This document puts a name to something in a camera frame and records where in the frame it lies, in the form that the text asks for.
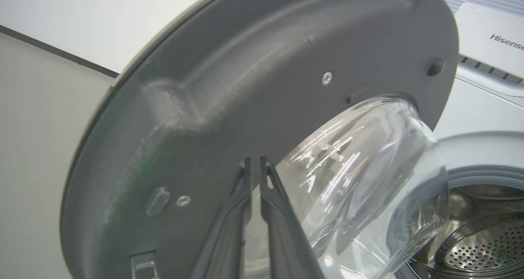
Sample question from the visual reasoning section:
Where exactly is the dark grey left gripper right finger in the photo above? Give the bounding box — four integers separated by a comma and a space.
260, 156, 325, 279

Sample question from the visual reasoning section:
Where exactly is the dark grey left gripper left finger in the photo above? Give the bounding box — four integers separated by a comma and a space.
192, 158, 252, 279

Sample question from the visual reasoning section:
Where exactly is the grey washing machine door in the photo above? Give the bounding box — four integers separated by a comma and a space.
59, 0, 459, 279

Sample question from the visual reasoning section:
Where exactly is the steel washing machine drum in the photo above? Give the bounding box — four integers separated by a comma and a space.
409, 185, 524, 279

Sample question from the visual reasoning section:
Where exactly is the white front-load washing machine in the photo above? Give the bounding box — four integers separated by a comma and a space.
391, 0, 524, 279

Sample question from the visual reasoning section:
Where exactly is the white Hisense control panel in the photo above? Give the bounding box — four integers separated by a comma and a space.
452, 0, 524, 97

